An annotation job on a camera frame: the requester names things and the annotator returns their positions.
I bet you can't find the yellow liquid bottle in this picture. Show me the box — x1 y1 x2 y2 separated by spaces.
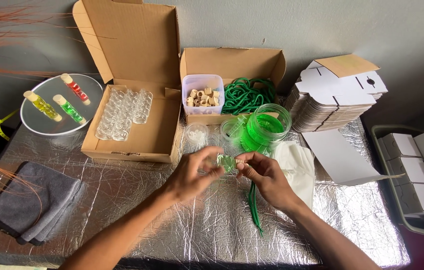
23 90 63 122

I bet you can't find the person's right hand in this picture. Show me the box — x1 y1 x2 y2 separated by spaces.
236 152 304 213

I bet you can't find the green hanging cord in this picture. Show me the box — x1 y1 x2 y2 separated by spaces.
247 181 265 238

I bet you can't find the round mirror plate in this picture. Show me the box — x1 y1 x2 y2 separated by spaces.
20 73 104 136

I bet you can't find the red liquid bottle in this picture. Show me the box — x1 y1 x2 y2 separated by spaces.
60 73 91 106

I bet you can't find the grey plastic crate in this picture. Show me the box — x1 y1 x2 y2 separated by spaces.
370 124 424 241

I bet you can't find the single flat white carton sheet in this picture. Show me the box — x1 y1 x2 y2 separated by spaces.
301 129 405 187

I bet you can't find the clear plastic container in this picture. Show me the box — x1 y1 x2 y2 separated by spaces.
181 74 225 116

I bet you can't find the group of clear glass bottles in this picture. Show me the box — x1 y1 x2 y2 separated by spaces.
95 88 153 142

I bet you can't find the plastic syringe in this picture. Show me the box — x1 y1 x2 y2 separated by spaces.
226 115 249 139

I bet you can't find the bundle of green cords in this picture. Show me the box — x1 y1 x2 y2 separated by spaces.
221 77 277 115

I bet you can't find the green liquid bottle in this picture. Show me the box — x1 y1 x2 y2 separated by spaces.
52 94 87 125

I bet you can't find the clear jar of green liquid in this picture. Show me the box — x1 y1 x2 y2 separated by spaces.
246 103 292 150

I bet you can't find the grey folded cloth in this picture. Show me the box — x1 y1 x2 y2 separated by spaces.
0 161 82 246

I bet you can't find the small green glass bottle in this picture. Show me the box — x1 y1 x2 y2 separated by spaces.
217 155 236 173

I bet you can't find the large open cardboard box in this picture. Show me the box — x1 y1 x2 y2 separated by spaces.
72 0 182 164

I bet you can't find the stack of flat white cartons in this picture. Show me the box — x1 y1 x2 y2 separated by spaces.
285 53 389 133

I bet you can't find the heap of wooden caps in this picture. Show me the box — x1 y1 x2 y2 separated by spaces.
186 87 221 108

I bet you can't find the silver foil table cover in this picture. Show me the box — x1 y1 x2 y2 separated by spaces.
0 112 411 269

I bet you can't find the group of folded white boxes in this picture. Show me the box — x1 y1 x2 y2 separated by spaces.
377 132 424 219

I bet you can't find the small open cardboard box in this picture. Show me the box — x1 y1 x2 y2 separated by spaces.
179 47 287 126

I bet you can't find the person's left hand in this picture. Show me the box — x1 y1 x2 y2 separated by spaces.
163 146 226 204

